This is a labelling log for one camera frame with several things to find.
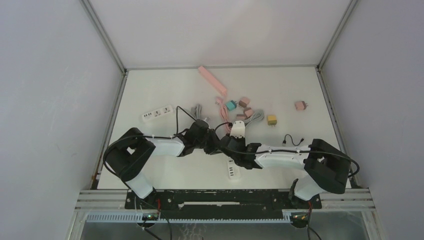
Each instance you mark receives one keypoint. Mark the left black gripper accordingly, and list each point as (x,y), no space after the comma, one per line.
(215,140)

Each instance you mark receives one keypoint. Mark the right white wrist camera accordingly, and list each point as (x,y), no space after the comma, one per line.
(238,130)

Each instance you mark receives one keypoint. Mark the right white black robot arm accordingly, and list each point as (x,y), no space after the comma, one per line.
(326,168)

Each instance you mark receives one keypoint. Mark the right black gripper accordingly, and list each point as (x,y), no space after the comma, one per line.
(241,140)

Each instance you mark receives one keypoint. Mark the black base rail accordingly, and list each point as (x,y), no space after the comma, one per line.
(227,203)

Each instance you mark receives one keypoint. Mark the pink plug adapter centre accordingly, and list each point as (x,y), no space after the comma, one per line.
(245,115)

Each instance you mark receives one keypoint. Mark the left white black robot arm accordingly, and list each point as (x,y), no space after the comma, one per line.
(126,157)

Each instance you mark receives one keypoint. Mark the pink plug adapter right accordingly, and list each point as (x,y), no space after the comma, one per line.
(300,105)

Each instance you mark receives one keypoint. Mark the brown pink plug adapter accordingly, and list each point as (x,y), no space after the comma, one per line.
(244,102)

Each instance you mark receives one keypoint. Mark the pink power strip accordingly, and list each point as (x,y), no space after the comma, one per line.
(214,82)

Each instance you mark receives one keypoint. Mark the yellow plug adapter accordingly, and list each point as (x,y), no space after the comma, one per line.
(272,120)

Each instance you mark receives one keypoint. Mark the teal plug adapter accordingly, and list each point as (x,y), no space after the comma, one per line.
(231,105)

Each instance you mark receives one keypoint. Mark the white power strip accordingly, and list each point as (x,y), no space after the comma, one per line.
(233,170)
(157,113)

